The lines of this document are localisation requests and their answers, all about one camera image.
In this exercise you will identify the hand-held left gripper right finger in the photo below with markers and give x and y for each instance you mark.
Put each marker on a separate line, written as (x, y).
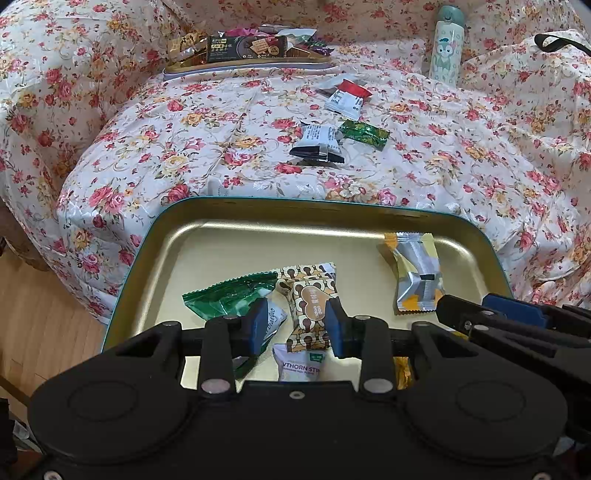
(334, 327)

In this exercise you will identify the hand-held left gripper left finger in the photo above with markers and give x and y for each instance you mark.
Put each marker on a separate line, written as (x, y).
(258, 327)

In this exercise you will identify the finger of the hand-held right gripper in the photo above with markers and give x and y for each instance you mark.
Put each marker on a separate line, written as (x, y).
(457, 311)
(512, 307)

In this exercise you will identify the brown patterned snack packet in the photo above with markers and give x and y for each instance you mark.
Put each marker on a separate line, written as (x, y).
(309, 300)

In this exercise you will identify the green white snack packet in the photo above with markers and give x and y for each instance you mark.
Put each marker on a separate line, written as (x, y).
(221, 300)

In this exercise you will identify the white yellow snack packet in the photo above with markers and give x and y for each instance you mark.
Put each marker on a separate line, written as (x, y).
(300, 364)

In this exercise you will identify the silver yellow snack packet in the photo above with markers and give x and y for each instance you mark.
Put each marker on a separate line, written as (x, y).
(418, 272)

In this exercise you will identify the yellow green snack packet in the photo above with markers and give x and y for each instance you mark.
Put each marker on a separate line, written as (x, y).
(402, 371)

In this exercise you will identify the gold tin tray teal rim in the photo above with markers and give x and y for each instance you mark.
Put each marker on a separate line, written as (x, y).
(277, 244)

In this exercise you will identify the black white snack packet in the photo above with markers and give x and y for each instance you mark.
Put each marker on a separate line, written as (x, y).
(330, 87)
(318, 138)

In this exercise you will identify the green candy packet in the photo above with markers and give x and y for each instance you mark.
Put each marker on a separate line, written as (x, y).
(364, 134)

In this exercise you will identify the red white snack packet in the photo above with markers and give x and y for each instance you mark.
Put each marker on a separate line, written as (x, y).
(346, 99)

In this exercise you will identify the pile of assorted snacks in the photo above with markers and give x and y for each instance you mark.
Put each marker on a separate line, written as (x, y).
(295, 39)

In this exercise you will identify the white cartoon print bottle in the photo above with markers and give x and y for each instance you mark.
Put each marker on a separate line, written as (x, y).
(445, 55)

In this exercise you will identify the silver rimmed snack tray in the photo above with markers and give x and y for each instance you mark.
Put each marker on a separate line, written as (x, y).
(249, 69)

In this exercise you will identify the black cracker box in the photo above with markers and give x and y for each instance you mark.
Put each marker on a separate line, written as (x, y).
(231, 50)

